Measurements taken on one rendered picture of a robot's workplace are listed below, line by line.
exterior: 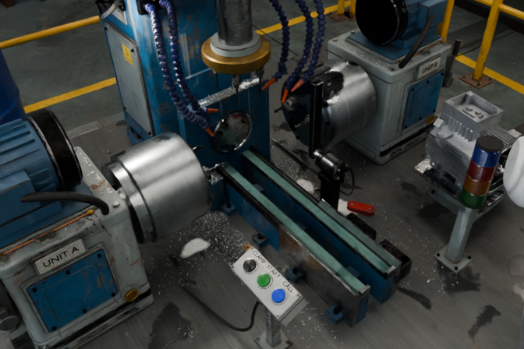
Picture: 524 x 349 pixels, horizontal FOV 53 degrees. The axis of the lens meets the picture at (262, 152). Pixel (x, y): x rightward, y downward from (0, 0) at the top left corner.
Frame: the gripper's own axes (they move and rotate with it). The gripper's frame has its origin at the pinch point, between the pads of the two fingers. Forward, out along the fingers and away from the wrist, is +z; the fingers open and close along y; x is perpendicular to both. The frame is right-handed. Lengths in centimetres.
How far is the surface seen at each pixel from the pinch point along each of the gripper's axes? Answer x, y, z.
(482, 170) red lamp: -10.6, 19.7, -15.9
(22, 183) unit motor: -22, 113, 19
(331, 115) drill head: 1.3, 31.5, 26.3
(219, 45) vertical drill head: -23, 60, 40
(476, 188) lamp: -4.9, 19.6, -16.7
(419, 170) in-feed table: 16.2, 10.2, 6.2
